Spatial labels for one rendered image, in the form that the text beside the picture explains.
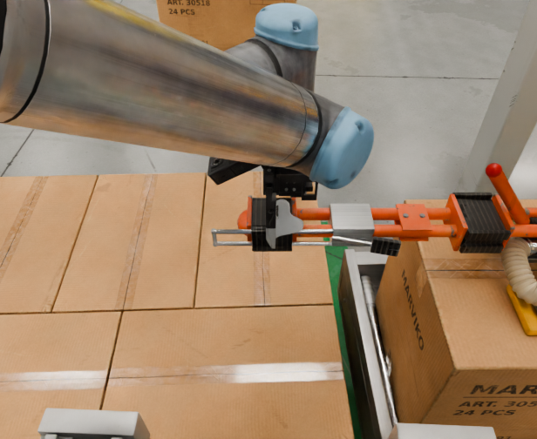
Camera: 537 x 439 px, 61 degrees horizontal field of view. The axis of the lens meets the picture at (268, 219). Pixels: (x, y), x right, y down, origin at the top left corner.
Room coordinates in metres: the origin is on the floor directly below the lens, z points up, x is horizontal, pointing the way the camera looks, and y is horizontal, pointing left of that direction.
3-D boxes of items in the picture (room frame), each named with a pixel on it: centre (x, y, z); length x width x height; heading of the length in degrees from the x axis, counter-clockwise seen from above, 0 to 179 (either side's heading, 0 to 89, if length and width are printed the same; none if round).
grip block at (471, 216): (0.54, -0.36, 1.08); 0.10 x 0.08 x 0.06; 0
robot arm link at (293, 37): (0.54, -0.02, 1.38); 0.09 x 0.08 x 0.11; 135
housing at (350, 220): (0.55, -0.14, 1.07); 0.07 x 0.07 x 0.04; 0
